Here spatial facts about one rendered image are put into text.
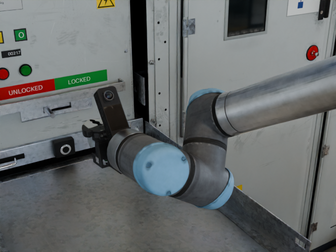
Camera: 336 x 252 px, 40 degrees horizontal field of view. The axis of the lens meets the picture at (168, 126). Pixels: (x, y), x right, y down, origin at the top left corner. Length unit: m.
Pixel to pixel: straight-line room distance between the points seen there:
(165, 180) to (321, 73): 0.31
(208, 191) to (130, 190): 0.41
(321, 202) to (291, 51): 0.79
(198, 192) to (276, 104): 0.22
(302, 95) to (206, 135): 0.22
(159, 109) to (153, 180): 0.69
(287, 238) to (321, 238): 1.33
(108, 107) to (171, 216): 0.34
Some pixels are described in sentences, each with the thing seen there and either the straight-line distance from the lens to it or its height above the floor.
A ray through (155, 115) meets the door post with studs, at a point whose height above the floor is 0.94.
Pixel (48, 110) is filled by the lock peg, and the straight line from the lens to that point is 1.34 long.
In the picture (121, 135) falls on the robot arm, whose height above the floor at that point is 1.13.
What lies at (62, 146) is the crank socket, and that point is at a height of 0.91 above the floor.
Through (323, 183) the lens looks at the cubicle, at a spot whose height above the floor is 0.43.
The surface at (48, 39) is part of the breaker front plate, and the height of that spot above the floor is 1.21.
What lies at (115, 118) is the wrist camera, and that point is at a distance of 0.97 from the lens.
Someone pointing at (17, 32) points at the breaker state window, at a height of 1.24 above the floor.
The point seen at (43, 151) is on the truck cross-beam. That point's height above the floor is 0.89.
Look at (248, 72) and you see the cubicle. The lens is 1.62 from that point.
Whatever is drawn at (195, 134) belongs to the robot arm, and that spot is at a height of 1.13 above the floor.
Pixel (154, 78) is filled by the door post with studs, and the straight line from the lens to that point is 1.43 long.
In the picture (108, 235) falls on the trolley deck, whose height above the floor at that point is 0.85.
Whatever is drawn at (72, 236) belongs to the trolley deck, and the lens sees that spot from 1.12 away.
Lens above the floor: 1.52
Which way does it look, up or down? 25 degrees down
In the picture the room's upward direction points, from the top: straight up
